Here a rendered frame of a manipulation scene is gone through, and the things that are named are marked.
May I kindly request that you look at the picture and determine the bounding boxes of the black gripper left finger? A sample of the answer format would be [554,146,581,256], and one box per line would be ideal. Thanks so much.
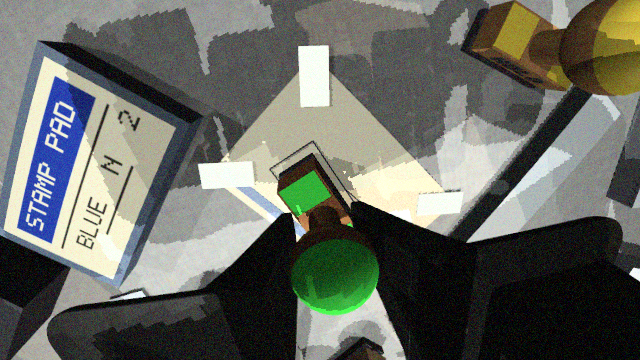
[46,212,298,360]

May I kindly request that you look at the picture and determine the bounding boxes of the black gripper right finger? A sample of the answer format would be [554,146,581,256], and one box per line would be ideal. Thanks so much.
[350,201,623,360]

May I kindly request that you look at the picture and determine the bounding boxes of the red-handled rubber stamp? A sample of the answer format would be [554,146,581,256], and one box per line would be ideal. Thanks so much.
[335,336,387,360]

